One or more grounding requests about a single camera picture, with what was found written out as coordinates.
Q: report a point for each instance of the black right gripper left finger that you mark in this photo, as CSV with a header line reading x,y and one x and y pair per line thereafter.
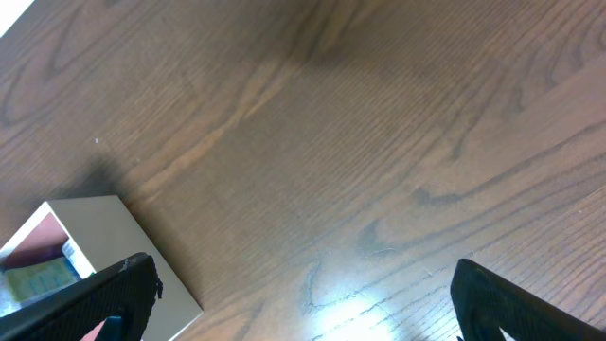
x,y
118,299

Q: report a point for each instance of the white box with pink interior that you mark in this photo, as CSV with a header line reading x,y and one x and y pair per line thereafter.
x,y
98,232

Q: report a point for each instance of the green white soap packet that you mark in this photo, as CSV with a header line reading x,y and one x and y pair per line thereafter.
x,y
30,274

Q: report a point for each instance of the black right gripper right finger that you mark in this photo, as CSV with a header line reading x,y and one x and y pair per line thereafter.
x,y
489,307

